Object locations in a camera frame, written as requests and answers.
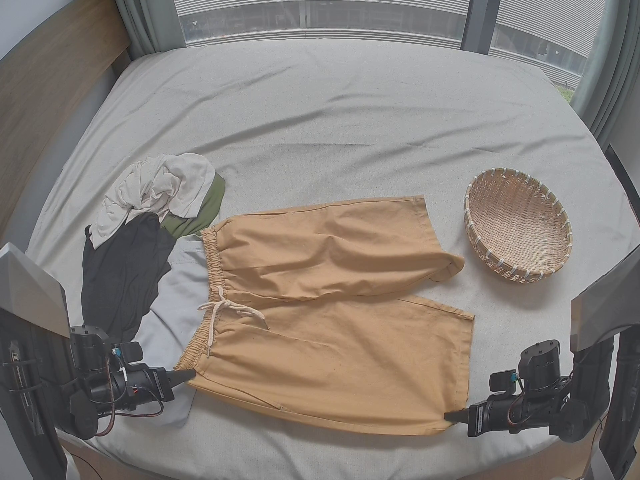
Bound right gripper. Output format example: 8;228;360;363
466;395;528;438

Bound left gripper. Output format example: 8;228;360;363
112;365;177;413

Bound tan shorts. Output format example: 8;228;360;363
174;194;476;436

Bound pale blue garment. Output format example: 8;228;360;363
135;235;213;428

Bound black garment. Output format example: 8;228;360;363
81;211;174;343

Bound green garment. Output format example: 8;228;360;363
159;175;226;241

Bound round woven basket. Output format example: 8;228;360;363
463;167;574;284

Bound white garment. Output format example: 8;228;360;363
90;152;217;250

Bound bed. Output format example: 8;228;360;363
0;0;640;480

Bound blue-green curtain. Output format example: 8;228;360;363
570;0;640;141
106;0;187;62

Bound window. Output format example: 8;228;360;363
165;0;601;91

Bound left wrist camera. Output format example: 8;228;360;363
112;342;144;370

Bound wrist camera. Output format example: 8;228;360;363
489;369;517;395
112;342;144;370

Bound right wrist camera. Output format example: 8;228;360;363
489;369;517;395

